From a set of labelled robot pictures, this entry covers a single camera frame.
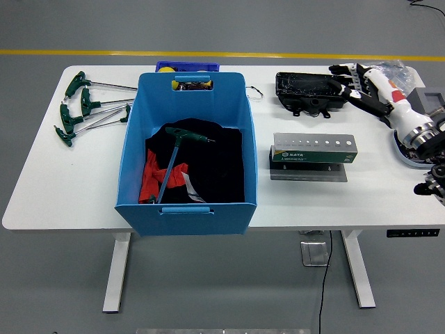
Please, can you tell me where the robot right hand white shell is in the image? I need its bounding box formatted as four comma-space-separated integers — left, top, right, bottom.
328, 63, 434, 140

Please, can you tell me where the metal SATA wrench holder stand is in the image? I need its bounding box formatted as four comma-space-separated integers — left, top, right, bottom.
269, 132, 359, 182

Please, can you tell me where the large green T-handle hex wrench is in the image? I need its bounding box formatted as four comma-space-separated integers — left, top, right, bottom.
152, 127, 216, 205

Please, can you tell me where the grey box with foam insert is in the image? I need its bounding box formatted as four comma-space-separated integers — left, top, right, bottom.
408, 86, 445, 118

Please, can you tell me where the large blue plastic storage box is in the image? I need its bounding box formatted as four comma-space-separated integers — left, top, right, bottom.
114, 72, 259, 238

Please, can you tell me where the clear plastic bag of parts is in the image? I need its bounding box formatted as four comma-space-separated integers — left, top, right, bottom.
366, 61, 418, 95

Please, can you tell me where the light blue bowl of parts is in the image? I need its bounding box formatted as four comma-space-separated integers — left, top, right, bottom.
391, 129, 437, 170

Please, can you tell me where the black plastic tray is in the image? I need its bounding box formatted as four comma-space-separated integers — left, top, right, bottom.
275, 72, 348, 119

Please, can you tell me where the black table control panel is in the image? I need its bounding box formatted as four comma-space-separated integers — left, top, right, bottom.
385, 228, 440, 239

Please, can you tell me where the silver carabiner clip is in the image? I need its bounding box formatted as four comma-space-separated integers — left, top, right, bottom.
245, 86, 264, 102

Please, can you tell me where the white table leg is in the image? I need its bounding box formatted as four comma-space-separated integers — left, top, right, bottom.
102, 232, 132, 314
339, 229, 376, 309

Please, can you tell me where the metal floor outlet plate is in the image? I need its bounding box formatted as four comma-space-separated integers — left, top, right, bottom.
300, 241, 330, 268

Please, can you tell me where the black and red clothing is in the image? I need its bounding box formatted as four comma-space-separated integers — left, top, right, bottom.
138, 118, 245, 205

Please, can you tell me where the small dark blue parts bin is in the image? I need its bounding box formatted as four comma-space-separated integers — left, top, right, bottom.
154, 61, 220, 73

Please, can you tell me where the black cable on floor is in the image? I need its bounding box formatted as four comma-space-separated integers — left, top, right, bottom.
408, 0, 445, 18

